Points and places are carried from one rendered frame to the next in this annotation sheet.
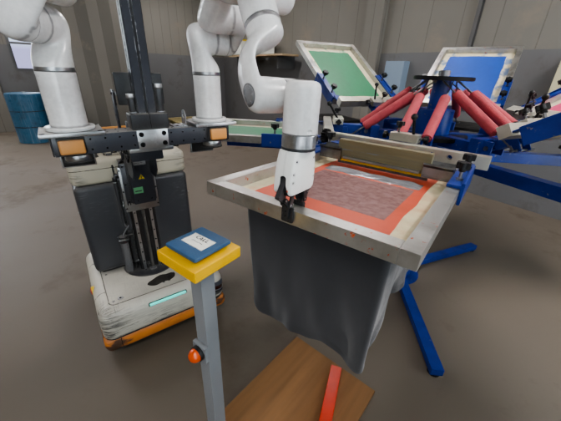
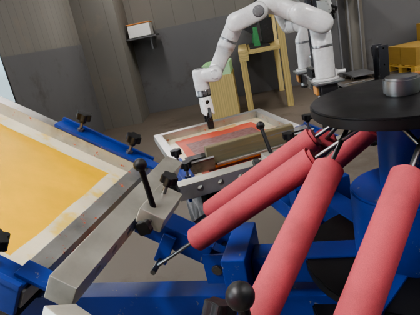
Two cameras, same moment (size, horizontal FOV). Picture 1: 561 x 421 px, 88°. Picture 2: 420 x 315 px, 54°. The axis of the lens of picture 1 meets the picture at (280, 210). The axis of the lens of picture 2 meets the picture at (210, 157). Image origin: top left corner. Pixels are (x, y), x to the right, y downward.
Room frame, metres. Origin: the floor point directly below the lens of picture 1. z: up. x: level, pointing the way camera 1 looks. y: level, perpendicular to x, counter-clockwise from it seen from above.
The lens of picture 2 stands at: (1.98, -1.62, 1.49)
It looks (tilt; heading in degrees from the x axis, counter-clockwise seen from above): 18 degrees down; 131
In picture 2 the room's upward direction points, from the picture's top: 12 degrees counter-clockwise
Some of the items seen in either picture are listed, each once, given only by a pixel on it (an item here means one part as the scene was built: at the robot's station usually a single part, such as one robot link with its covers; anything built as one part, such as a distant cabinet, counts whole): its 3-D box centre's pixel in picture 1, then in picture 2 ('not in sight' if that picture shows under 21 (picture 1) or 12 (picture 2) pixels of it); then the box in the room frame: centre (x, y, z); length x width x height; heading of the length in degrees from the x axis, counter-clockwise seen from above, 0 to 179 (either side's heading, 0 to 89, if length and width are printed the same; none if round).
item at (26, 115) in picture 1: (50, 117); not in sight; (5.46, 4.26, 0.42); 1.10 x 0.67 x 0.84; 127
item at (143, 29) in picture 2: not in sight; (140, 29); (-4.02, 4.01, 1.65); 0.44 x 0.37 x 0.25; 37
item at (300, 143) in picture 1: (300, 139); (204, 92); (0.64, -0.04, 1.18); 0.09 x 0.07 x 0.03; 144
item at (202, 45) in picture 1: (207, 49); (320, 29); (1.15, 0.28, 1.37); 0.13 x 0.10 x 0.16; 122
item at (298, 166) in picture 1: (296, 167); (205, 104); (0.63, -0.03, 1.12); 0.10 x 0.08 x 0.11; 144
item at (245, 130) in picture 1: (279, 117); not in sight; (1.88, 0.03, 1.05); 1.08 x 0.61 x 0.23; 84
